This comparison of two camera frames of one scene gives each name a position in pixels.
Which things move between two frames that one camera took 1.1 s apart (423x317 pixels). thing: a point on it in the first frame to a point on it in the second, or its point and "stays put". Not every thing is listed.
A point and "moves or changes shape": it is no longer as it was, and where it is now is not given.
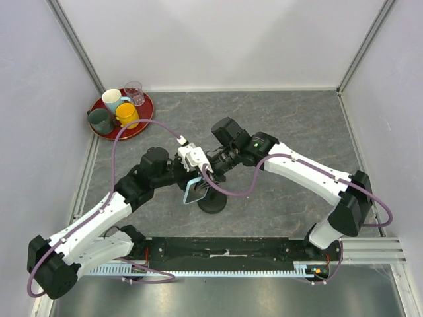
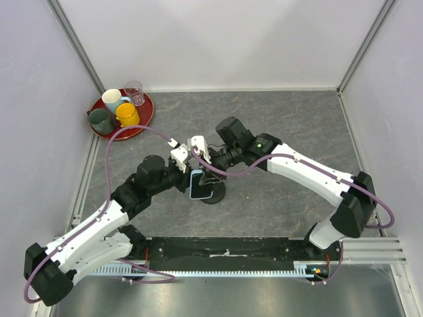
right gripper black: (215, 177) stays put
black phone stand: (213, 202) moves or changes shape
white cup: (112, 98) stays put
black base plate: (229, 254) stays put
